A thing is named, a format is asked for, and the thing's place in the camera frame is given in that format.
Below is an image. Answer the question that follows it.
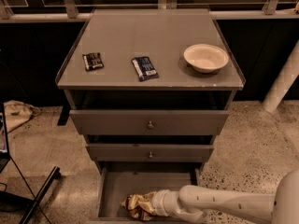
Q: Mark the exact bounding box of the brown chip bag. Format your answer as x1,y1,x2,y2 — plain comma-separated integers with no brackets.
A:
121,191,157,221

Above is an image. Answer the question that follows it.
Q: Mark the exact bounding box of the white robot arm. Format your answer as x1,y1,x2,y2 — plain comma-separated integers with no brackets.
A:
150,44,299,224

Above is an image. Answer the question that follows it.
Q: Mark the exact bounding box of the grey bottom drawer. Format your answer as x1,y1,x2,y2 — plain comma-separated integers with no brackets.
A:
88,163,201,224

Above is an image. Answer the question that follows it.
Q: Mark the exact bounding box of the grey drawer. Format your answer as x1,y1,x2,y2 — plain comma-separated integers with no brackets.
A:
70,110,228,135
88,163,201,224
86,144,214,162

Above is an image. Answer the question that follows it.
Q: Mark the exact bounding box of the grey middle drawer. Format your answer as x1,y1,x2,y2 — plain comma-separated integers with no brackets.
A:
86,144,214,162

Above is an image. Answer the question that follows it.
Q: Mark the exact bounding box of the grey top drawer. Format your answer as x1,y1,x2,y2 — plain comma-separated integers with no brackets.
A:
70,110,228,135

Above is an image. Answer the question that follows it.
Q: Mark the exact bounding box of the grey drawer cabinet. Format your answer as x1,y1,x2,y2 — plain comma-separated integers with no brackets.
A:
55,8,247,224

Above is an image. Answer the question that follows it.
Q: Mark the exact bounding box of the beige cloth bag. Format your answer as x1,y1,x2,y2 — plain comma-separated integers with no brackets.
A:
4,100,42,132

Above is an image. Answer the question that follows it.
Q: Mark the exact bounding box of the blue snack packet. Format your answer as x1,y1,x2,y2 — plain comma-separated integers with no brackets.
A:
131,56,159,81

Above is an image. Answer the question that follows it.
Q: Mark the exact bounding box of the white bowl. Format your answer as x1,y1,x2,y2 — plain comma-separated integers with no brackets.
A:
183,44,229,74

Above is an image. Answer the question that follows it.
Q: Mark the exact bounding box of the black stand with screen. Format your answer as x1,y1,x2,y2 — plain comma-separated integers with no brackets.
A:
0,102,62,224

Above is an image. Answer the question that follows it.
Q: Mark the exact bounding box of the black snack packet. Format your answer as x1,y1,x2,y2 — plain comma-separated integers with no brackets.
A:
82,52,104,71

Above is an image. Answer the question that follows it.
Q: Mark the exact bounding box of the metal window railing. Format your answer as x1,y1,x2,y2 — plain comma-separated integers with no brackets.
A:
0,0,299,22

